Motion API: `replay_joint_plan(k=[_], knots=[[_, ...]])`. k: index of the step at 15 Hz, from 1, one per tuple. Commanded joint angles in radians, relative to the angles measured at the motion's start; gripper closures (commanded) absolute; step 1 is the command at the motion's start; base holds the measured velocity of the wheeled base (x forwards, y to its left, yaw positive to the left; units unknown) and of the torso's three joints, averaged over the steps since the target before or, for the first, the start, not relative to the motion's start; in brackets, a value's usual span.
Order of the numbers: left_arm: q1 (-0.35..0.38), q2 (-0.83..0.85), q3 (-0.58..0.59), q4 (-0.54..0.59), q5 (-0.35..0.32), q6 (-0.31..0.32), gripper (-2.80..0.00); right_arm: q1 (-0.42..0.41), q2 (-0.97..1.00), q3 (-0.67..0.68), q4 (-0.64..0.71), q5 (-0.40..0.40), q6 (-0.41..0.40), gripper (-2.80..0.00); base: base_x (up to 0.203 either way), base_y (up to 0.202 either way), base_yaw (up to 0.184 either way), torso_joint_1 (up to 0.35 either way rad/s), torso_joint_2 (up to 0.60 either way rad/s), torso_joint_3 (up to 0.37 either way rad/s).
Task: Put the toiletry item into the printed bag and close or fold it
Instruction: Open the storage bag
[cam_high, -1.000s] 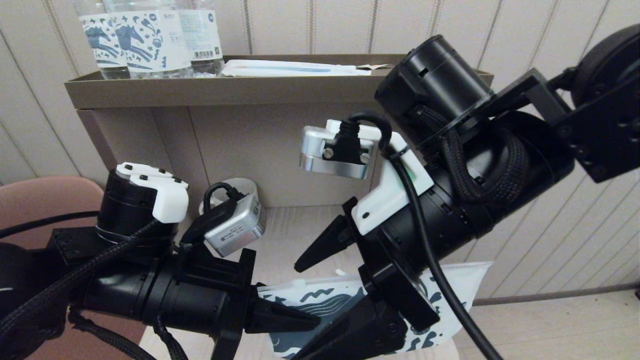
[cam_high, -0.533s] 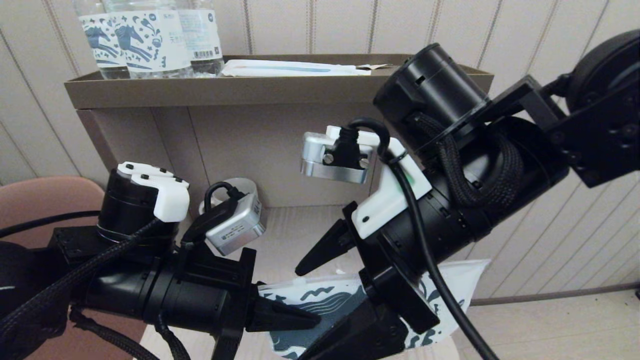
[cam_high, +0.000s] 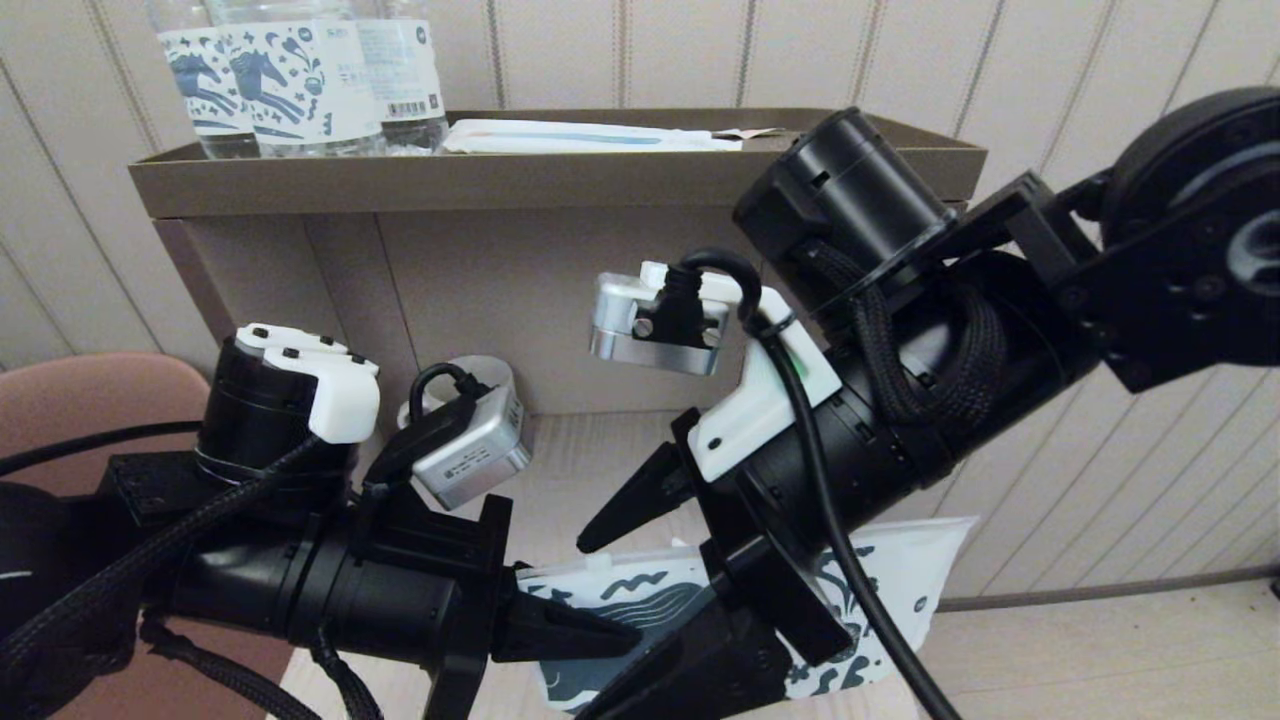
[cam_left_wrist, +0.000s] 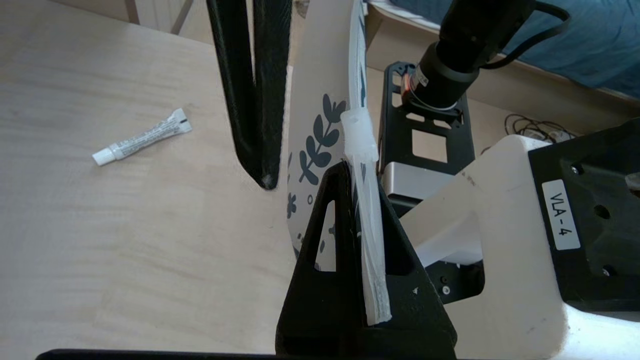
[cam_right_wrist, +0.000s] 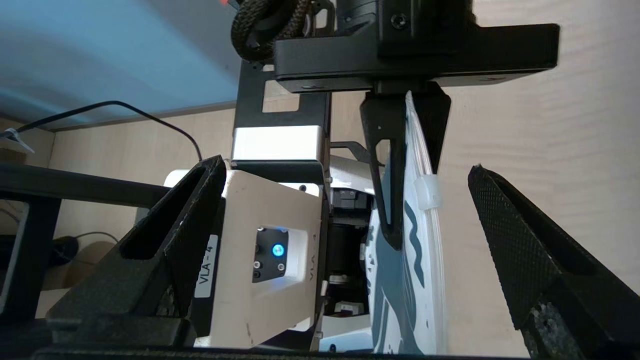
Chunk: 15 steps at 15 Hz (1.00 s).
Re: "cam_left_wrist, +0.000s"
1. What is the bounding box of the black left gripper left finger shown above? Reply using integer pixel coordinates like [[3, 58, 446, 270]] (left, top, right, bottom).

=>
[[275, 159, 364, 357]]

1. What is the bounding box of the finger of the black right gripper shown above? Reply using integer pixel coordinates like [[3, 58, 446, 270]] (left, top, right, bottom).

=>
[[253, 0, 293, 176], [206, 0, 276, 190]]

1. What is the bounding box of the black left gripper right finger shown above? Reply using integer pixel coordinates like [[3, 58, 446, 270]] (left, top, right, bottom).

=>
[[359, 182, 458, 357]]

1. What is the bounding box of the white horse-print zipper pouch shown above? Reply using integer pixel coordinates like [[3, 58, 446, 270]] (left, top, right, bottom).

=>
[[285, 0, 394, 327]]

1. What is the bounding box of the silver robot base box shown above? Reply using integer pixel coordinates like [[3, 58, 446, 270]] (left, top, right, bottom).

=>
[[382, 160, 457, 199]]

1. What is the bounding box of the blue bed cover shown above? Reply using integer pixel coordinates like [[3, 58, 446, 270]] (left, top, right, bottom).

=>
[[389, 0, 640, 99]]

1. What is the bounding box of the black labelled torso bracket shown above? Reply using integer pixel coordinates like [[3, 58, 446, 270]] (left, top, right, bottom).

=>
[[527, 117, 640, 314]]

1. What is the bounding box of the thin floor cable bundle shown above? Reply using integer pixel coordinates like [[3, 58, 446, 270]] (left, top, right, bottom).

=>
[[481, 113, 577, 157]]

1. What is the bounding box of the beige bed frame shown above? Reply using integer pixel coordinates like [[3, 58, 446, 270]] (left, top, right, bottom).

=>
[[364, 2, 640, 137]]

